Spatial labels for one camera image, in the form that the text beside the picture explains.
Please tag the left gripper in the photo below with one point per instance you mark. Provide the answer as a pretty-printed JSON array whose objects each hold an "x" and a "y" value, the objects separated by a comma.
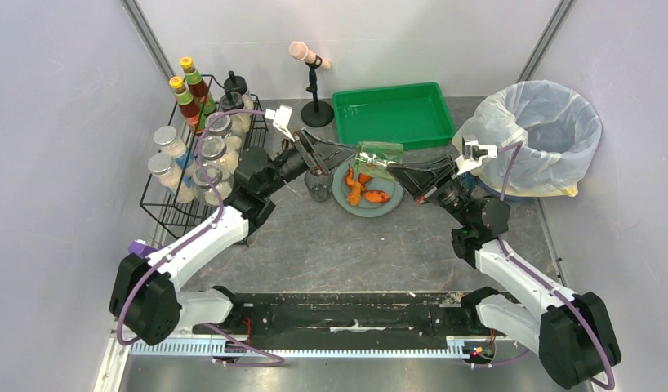
[{"x": 305, "y": 153}]

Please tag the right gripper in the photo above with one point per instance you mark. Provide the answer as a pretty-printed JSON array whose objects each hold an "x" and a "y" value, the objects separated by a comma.
[{"x": 431, "y": 180}]

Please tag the smoky grey glass cup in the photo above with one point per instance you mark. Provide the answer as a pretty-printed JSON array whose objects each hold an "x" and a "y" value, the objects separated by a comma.
[{"x": 319, "y": 186}]

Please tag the green glass cup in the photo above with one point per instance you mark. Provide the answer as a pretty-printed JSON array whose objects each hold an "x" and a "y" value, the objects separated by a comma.
[{"x": 373, "y": 157}]

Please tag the glass jar silver rim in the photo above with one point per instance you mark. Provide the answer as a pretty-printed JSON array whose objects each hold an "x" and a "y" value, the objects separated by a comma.
[{"x": 214, "y": 150}]

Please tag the small glass jar rice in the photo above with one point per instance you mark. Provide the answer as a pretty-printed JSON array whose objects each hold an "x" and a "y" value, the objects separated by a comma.
[{"x": 225, "y": 128}]

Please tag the black lid spice jar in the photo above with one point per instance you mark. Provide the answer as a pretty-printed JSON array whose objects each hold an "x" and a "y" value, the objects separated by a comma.
[{"x": 232, "y": 101}]

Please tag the black knob lid jar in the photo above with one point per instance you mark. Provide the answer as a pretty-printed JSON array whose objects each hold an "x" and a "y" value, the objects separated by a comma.
[{"x": 237, "y": 83}]

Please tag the sauce bottle yellow cap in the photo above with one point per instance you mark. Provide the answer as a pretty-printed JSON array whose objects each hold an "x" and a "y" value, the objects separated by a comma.
[{"x": 190, "y": 107}]

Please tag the blue label spice jar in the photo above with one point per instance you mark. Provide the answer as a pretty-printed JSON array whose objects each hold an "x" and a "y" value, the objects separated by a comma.
[
  {"x": 169, "y": 174},
  {"x": 169, "y": 141}
]

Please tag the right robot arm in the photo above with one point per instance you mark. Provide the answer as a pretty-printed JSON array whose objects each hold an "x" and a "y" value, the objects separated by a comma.
[{"x": 570, "y": 333}]

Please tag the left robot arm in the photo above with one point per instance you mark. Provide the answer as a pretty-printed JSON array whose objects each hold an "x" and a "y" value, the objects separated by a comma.
[{"x": 146, "y": 298}]

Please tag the black microphone stand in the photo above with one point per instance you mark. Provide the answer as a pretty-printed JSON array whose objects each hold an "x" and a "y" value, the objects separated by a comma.
[{"x": 316, "y": 113}]

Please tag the orange chicken drumstick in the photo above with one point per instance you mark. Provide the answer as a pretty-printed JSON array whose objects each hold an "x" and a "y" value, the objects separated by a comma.
[{"x": 363, "y": 178}]

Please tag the orange chicken wing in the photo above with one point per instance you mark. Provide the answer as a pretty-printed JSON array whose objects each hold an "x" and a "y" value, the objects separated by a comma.
[{"x": 349, "y": 178}]

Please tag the orange fried chicken piece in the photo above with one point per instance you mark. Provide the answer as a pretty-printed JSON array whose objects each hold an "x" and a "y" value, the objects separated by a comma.
[{"x": 376, "y": 196}]

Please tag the grey round plate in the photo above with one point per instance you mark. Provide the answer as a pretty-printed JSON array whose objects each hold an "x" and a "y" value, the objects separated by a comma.
[{"x": 366, "y": 209}]

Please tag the orange breaded chicken strip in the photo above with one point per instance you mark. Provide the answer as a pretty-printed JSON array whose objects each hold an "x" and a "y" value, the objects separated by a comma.
[{"x": 355, "y": 195}]

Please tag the green plastic tray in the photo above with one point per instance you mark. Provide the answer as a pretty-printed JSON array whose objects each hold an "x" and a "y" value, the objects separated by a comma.
[{"x": 414, "y": 115}]

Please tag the beige microphone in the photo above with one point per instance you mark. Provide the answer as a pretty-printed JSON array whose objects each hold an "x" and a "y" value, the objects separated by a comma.
[{"x": 299, "y": 51}]

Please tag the trash bin with plastic bag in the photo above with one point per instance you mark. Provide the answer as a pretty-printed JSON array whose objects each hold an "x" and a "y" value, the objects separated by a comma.
[{"x": 547, "y": 135}]

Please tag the purple plastic base cover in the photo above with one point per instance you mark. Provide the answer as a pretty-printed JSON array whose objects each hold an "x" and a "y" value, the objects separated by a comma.
[{"x": 141, "y": 248}]

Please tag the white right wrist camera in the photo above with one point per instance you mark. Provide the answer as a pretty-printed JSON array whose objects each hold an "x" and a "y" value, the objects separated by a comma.
[{"x": 472, "y": 154}]

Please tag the black wire rack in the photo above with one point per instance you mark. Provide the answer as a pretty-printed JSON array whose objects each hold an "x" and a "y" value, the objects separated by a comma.
[{"x": 178, "y": 218}]

